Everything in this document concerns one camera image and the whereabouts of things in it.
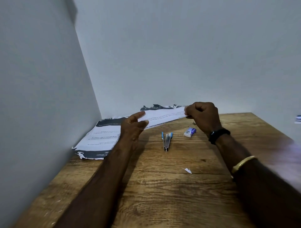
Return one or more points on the person's left hand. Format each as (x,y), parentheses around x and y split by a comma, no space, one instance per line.
(131,128)

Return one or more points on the person's right hand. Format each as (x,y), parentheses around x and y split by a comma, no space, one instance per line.
(204,117)

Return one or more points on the person's right fingers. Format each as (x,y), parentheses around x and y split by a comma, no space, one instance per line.
(191,110)

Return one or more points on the person's left thumb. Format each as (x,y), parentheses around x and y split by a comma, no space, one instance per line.
(143,124)

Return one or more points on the white printed paper sheet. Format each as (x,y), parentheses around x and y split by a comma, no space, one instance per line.
(162,116)

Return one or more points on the person's right forearm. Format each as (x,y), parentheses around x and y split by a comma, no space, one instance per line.
(256,180)

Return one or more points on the person's left forearm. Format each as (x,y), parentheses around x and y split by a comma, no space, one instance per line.
(98,188)

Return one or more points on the small blue staple box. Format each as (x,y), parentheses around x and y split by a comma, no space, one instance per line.
(190,132)

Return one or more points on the blue and silver stapler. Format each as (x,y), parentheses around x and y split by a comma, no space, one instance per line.
(166,141)

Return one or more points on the black wristband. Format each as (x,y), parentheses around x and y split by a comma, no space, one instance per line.
(218,135)

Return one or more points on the stack of printed paper sheets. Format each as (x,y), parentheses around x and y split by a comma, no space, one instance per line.
(101,138)

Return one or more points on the small white paper scrap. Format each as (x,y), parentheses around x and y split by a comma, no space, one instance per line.
(188,170)

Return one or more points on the gold bangle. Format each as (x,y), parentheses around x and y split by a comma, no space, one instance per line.
(242,163)

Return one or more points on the striped object at wall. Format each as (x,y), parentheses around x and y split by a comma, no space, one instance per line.
(298,119)

